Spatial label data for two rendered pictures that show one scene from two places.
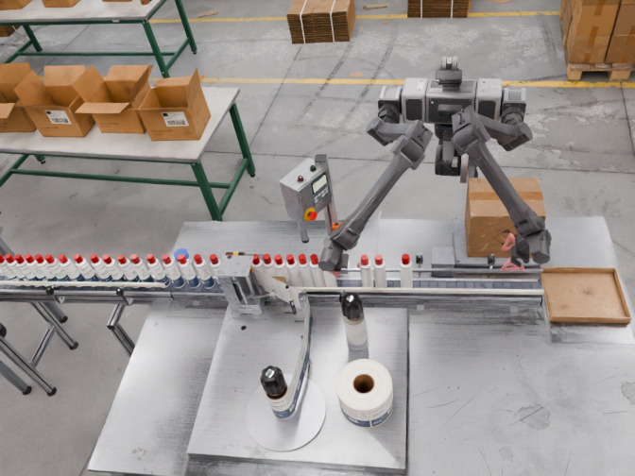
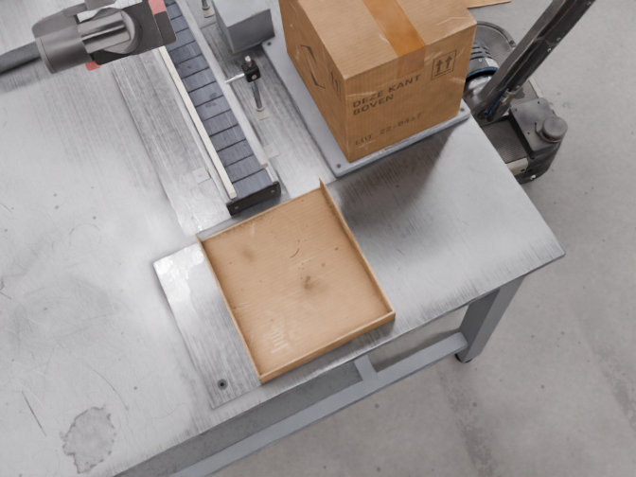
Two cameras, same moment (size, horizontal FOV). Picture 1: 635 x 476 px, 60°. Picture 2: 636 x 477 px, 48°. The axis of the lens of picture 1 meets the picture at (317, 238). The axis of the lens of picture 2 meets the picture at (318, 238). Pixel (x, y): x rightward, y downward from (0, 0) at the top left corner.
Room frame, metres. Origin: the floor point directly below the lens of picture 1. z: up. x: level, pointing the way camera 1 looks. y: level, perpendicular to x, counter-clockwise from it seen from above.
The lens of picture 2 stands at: (1.03, -1.46, 2.04)
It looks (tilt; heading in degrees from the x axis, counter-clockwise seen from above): 66 degrees down; 57
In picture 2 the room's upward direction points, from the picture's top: 9 degrees counter-clockwise
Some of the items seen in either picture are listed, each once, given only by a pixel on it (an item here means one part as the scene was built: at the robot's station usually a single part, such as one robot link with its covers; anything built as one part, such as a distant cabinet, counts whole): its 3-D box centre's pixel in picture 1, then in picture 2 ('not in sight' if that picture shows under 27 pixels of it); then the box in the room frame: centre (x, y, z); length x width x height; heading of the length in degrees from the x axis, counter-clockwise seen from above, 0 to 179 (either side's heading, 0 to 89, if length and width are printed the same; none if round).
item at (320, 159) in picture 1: (331, 218); not in sight; (1.66, -0.07, 1.16); 0.04 x 0.04 x 0.67; 74
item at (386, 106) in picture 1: (387, 115); not in sight; (1.90, -0.39, 1.45); 0.09 x 0.08 x 0.12; 67
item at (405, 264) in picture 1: (405, 272); not in sight; (1.44, -0.34, 0.98); 0.05 x 0.05 x 0.20
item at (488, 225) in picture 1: (502, 217); (370, 39); (1.62, -0.83, 0.99); 0.30 x 0.24 x 0.27; 73
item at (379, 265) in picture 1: (380, 272); not in sight; (1.46, -0.23, 0.98); 0.05 x 0.05 x 0.20
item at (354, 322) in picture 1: (354, 320); not in sight; (1.22, -0.08, 1.03); 0.09 x 0.09 x 0.30
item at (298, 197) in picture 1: (306, 192); not in sight; (1.62, 0.00, 1.38); 0.17 x 0.10 x 0.19; 129
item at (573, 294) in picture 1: (583, 294); (292, 275); (1.24, -1.04, 0.85); 0.30 x 0.26 x 0.04; 74
